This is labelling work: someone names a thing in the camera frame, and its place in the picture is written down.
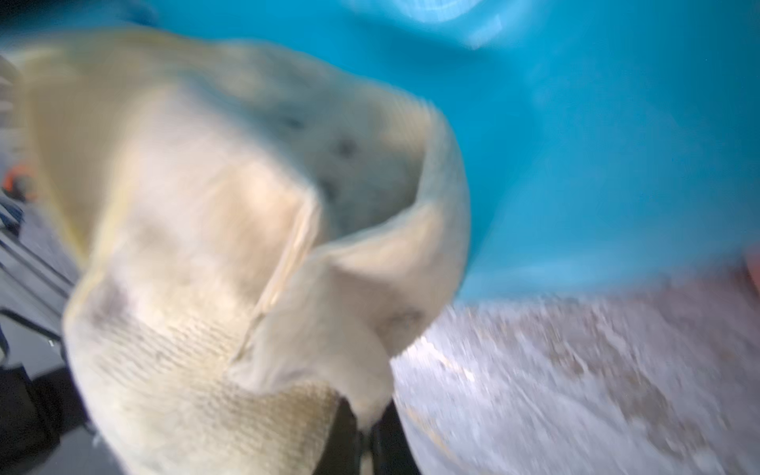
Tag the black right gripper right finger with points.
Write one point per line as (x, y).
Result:
(391, 454)

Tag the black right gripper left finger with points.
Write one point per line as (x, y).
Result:
(343, 449)

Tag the yellow cleaning cloth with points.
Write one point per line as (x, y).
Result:
(257, 233)

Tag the teal plastic bucket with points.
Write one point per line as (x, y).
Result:
(605, 141)

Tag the pink plastic bucket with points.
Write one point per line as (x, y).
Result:
(752, 264)

